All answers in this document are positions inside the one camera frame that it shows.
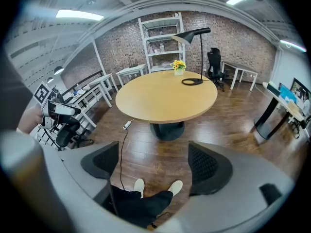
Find person's cream shoe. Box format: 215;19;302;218
167;180;184;197
134;178;145;199

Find black desk lamp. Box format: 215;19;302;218
171;27;211;86

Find white power strip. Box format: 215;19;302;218
122;118;135;131

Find person's black trousers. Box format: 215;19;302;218
110;184;174;229

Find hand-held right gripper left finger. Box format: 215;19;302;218
58;141;120;200

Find light blue bag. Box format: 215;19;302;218
279;83;297;104

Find white small table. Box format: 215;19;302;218
116;64;149;87
86;73;120;101

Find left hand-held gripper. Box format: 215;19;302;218
34;81;82;129

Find sunflower pot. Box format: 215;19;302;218
170;59;187;77

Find white desk with dark top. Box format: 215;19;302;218
221;61;259;92

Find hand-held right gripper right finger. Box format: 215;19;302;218
188;140;296;218

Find round wooden table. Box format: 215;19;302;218
115;70;218;142

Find black floor cable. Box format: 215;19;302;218
120;127;130;192

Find person's left cream shoe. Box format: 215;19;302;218
134;178;145;199

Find black office chair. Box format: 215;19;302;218
207;47;229;92
50;120;94;149

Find framed picture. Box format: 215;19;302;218
290;77;311;107

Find person's right cream shoe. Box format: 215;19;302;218
167;180;184;197

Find oval table with black pedestal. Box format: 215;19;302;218
253;81;311;141

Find white shelf unit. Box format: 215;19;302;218
138;12;187;74

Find person's left forearm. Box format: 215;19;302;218
18;107;45;134

